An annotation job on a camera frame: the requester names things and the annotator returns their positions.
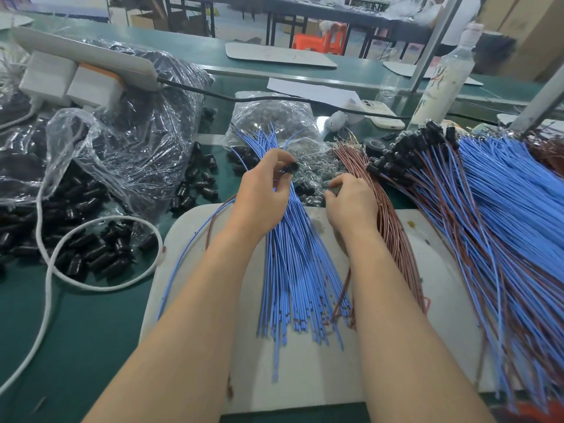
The white paper sheet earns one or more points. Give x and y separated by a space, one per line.
310 90

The small clear plastic bag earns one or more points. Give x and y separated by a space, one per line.
273 117

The blue table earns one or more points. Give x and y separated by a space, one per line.
66 2

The person's left forearm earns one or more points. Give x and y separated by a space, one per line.
172 348

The orange plastic stool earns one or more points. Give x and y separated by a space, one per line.
319 37

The slanted metal frame post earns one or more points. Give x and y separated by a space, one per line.
436 38

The person's right forearm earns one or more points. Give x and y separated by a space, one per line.
414 348

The white flat device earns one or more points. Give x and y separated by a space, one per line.
379 113

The long black-frame table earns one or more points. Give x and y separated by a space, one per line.
282 4

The white flat tray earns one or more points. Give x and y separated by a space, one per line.
280 54
401 69
14 21

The black cap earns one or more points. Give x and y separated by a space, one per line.
289 167

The white work board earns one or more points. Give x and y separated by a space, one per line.
326 379

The person's left hand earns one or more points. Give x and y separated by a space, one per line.
260 198

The white spray bottle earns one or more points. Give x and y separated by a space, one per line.
445 82

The white power strip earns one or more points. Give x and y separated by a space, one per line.
88 55

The large clear plastic bag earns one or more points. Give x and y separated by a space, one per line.
145 127

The short metal frame post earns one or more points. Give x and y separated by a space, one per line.
537 101

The person's right hand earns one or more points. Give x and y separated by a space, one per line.
352 208

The white orange charger adapter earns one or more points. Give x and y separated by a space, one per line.
93 86

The cardboard boxes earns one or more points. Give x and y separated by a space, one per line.
524 22

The pile of black plastic caps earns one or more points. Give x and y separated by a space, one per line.
79 246

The white computer mouse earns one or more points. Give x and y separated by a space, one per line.
336 121

